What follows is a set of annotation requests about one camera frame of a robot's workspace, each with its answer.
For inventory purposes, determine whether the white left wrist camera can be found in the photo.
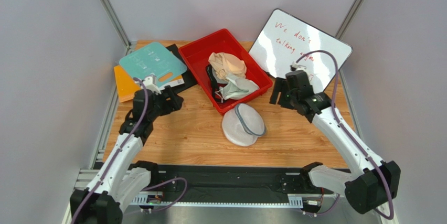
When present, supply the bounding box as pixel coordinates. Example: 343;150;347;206
141;75;162;95

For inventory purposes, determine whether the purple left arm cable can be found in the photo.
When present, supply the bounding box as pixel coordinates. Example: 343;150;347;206
70;77;150;224

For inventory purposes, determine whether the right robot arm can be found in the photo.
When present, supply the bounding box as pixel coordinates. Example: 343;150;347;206
270;70;401;218

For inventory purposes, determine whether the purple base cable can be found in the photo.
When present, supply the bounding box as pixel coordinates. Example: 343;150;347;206
140;176;188;214

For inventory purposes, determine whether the orange folder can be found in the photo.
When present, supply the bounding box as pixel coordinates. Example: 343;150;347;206
114;66;183;103

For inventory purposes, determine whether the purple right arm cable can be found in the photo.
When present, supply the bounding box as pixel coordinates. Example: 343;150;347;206
295;49;395;221

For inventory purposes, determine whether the black folder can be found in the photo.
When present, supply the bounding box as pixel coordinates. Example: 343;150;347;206
166;44;198;94

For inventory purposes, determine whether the white bra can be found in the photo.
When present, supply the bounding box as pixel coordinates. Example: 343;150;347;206
214;74;260;102

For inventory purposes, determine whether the white mesh laundry bag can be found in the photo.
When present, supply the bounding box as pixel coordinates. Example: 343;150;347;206
221;103;267;147

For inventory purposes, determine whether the grey black bra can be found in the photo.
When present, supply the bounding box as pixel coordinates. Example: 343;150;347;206
205;64;225;104

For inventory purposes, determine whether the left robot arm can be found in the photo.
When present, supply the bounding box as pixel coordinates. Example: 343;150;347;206
70;87;184;223

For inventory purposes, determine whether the red plastic tray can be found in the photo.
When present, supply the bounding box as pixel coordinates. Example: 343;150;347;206
178;28;273;115

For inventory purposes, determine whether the white whiteboard with writing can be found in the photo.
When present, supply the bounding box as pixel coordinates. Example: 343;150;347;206
249;9;353;93

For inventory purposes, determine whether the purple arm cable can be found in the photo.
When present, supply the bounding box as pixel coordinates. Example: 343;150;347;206
70;77;150;224
295;49;395;221

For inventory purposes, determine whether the teal cutting board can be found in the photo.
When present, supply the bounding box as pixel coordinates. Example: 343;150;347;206
119;42;187;87

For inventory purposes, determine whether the beige bra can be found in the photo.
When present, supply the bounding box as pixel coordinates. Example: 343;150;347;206
208;52;247;80

